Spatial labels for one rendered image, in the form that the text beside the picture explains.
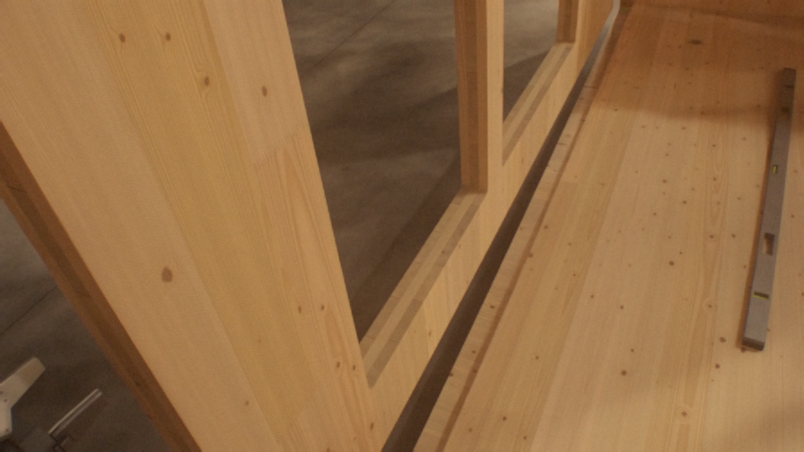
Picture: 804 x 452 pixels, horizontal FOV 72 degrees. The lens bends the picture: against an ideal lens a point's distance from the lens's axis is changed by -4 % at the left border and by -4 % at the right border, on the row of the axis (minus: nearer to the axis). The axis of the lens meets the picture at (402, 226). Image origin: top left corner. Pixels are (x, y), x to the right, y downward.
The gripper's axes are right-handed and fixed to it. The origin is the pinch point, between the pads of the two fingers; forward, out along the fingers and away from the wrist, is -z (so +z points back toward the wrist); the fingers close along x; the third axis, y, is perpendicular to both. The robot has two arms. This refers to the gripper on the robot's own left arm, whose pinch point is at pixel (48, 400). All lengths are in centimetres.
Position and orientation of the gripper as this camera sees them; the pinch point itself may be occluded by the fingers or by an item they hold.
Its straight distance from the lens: 70.9
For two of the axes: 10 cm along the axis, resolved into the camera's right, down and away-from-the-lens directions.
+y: -1.0, -7.7, -6.3
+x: 9.0, 2.1, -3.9
